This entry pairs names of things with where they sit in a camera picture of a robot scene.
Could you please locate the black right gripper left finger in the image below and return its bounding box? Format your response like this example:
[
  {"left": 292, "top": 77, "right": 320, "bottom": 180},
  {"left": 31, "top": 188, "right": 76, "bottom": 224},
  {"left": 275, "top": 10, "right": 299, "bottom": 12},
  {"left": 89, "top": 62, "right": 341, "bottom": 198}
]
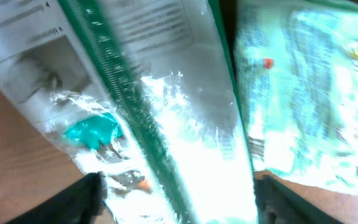
[{"left": 7, "top": 173, "right": 103, "bottom": 224}]

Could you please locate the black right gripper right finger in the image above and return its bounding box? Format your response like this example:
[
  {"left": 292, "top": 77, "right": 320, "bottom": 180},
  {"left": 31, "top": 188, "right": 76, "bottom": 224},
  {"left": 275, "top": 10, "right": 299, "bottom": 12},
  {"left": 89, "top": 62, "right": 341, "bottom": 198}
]
[{"left": 254, "top": 175, "right": 342, "bottom": 224}]

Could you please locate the green glove package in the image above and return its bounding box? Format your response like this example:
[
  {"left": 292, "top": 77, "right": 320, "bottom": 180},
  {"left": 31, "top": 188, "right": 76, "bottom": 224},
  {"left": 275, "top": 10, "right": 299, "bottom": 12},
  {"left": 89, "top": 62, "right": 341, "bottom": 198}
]
[{"left": 0, "top": 0, "right": 259, "bottom": 224}]

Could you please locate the teal wipes packet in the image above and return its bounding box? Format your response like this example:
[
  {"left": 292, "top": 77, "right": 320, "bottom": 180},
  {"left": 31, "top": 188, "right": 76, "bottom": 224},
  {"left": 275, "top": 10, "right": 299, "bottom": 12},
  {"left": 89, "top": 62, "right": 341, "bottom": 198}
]
[{"left": 234, "top": 0, "right": 358, "bottom": 195}]

